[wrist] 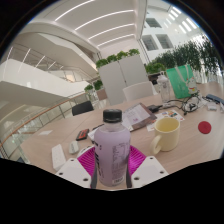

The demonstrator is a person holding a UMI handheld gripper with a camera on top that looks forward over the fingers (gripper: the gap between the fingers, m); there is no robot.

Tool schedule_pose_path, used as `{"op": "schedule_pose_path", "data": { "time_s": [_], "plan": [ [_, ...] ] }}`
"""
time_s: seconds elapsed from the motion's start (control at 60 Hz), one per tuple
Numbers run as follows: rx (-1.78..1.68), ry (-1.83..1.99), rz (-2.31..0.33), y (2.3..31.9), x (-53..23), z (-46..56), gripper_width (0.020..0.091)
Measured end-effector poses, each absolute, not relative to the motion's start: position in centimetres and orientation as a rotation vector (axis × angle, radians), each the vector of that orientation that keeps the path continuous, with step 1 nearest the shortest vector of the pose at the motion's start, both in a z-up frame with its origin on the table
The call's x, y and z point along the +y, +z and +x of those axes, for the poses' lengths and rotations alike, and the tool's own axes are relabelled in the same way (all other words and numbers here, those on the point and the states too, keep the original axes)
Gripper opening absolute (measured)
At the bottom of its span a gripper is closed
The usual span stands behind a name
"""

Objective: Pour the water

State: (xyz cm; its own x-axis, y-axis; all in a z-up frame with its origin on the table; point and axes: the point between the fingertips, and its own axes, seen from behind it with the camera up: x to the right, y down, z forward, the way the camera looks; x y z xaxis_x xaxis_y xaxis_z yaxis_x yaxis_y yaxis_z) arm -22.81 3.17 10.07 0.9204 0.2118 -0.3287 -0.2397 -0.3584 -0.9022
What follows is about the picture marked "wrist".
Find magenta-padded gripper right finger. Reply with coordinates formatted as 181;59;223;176
125;144;169;190

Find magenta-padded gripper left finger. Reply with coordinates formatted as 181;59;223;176
55;145;101;190

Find purple drink bottle black cap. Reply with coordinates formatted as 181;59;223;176
93;108;132;188

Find clear plastic water bottle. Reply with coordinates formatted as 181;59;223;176
156;71;172;103

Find white power strip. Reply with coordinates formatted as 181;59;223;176
51;143;67;172

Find small black red case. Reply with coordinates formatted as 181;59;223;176
75;128;90;141

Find pale yellow mug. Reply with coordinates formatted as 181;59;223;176
149;116;181;156

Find white charger block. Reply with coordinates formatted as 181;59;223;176
87;127;101;141

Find white paper slip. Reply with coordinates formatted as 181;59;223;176
37;129;53;136

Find dark book with white page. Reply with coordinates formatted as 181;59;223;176
121;102;158;132

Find colourful sticker sheet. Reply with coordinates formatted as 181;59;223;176
146;109;185;132

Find black power adapter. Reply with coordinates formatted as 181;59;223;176
147;104;163;113

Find black chair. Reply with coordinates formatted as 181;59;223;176
71;100;95;117

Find flat round red coaster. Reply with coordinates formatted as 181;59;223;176
197;120;213;135

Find white chair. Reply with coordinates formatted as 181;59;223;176
122;80;156;103

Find small potted plants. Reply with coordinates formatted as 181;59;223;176
83;79;104;93

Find small white flat packet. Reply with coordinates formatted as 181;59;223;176
206;101;218;112

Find green tote bag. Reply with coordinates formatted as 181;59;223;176
165;64;198;100

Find white cabinet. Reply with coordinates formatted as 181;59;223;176
98;54;149;106

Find green plants atop cabinet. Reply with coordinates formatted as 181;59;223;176
95;48;141;69

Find green hedge along railing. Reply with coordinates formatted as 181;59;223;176
144;34;223;76

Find ceiling strip lights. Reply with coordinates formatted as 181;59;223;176
54;0;136;48

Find tangled black cables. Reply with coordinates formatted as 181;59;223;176
166;94;205;116

